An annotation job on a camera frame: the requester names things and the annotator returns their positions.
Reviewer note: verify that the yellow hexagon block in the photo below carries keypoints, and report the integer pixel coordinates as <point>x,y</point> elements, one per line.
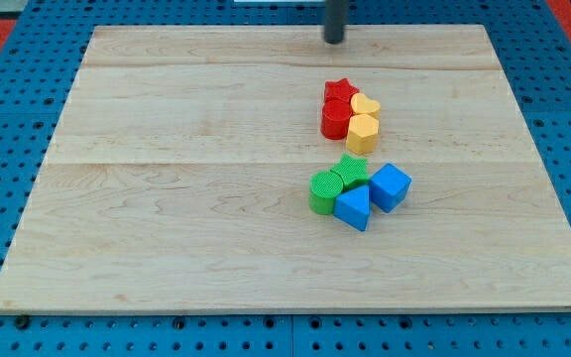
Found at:
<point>363,133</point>

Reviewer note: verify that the red star block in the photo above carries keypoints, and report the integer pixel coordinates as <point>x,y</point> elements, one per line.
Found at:
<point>341,90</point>

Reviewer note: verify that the blue triangle block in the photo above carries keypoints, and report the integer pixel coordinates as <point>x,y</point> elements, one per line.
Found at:
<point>353,207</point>

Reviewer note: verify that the yellow heart block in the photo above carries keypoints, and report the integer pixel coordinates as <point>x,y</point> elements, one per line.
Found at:
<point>361,104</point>

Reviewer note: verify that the light wooden board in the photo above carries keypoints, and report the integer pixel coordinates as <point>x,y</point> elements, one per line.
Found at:
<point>176,181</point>

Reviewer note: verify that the blue cube block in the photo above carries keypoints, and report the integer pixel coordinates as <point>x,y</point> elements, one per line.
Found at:
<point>388,187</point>

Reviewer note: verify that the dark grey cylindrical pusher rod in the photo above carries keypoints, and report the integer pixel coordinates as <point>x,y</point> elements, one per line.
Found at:
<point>335,19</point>

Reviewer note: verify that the green cylinder block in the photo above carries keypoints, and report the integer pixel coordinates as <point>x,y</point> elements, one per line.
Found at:
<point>324,188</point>

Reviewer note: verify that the red cylinder block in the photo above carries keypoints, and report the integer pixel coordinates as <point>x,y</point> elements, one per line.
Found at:
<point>335,119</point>

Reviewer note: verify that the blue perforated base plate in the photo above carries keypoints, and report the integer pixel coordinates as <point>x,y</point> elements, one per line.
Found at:
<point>37,67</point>

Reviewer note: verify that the green star block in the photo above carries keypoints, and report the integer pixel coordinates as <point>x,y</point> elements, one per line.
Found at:
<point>352,171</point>

